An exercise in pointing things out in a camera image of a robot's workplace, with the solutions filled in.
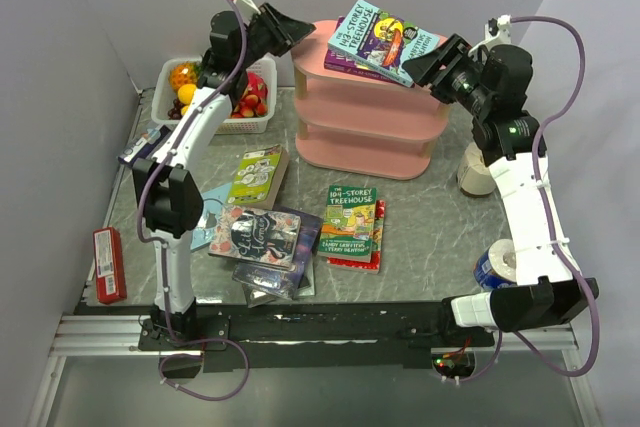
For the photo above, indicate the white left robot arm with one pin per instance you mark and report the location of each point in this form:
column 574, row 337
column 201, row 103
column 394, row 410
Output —
column 169, row 203

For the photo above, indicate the pink dragon fruit toy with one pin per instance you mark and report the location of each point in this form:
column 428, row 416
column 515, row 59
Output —
column 256, row 86

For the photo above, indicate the purple 117-storey treehouse book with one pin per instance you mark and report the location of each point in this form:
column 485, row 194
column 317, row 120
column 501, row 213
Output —
column 336, row 62

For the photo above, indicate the white plastic fruit basket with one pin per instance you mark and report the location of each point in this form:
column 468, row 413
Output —
column 164, row 96

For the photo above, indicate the floral Little Women book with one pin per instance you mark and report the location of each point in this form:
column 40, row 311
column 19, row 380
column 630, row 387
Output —
column 254, row 235

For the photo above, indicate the light blue cat book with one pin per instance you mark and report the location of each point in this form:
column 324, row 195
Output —
column 213, row 200

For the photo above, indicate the lime green comic book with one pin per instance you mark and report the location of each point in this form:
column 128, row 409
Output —
column 258, row 178

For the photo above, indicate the orange toy fruit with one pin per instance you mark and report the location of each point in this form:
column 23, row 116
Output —
column 186, row 93

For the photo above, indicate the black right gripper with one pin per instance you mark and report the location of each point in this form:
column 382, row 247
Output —
column 453, row 56

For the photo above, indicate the beige paper roll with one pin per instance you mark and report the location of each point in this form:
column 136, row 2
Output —
column 473, row 176

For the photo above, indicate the light blue 143-storey treehouse book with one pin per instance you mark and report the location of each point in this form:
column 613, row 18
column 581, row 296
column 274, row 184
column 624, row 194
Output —
column 381, row 41

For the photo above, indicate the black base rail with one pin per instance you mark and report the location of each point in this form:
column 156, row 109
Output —
column 312, row 335

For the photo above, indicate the red box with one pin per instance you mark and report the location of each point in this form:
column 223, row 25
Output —
column 109, row 266

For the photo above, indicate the red book under green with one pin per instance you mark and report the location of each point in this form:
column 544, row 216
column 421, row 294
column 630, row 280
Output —
column 373, row 265

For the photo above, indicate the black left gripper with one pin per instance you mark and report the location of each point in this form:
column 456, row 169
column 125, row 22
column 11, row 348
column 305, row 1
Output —
column 285, row 31

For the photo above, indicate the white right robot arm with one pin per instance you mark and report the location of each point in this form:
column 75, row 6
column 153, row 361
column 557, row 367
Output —
column 549, row 290

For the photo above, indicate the blue wrapped tissue roll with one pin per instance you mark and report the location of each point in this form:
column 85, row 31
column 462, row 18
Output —
column 496, row 267

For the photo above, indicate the pink three-tier shelf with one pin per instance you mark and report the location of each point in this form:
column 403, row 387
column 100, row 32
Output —
column 361, row 125

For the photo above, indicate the toy pineapple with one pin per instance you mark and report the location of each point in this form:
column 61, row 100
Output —
column 183, row 74

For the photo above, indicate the green 104-storey treehouse book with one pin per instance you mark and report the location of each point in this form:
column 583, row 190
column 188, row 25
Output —
column 348, row 223

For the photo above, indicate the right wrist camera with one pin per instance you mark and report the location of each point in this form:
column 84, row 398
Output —
column 497, row 31

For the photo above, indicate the purple white toothpaste box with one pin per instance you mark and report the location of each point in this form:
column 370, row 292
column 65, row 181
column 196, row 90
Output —
column 144, row 144

